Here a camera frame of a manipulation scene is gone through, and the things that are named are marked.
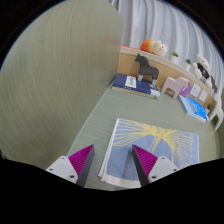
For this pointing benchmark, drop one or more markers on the green desk partition panel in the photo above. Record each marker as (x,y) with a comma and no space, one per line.
(53,86)

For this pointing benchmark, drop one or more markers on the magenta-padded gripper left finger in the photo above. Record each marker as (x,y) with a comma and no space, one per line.
(68,166)

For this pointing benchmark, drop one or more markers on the cream teddy bear, black shirt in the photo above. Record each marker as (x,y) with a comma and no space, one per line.
(202,70)

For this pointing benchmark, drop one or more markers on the small dark horse figurine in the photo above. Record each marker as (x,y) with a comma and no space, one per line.
(213,85)

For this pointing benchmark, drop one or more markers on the light blue book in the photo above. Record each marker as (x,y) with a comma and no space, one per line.
(184,105)

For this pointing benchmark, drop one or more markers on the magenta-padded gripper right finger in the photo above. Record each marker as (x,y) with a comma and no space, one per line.
(158,166)

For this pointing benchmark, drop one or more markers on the purple round disc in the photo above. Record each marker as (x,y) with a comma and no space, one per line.
(187,90)

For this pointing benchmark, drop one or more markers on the small potted plant, white pot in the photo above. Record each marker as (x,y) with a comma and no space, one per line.
(188,65)
(208,109)
(174,58)

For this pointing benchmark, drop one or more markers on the grey-white curtain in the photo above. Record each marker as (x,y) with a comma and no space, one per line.
(160,23)

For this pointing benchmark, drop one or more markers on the bright blue book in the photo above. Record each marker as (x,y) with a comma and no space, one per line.
(199,109)

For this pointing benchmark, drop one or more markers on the white wall socket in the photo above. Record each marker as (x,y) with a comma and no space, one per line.
(195,90)
(203,96)

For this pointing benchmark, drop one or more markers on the orange and cream plush toy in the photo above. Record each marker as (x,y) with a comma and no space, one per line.
(153,47)

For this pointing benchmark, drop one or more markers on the dark grey wooden horse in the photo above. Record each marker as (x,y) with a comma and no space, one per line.
(147,69)

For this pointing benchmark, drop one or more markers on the blue towel with yellow print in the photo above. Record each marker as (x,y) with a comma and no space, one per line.
(166,143)

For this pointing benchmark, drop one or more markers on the navy blue book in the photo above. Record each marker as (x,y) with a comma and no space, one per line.
(128,83)

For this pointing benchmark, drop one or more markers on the pink wooden horse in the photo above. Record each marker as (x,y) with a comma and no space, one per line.
(174,86)

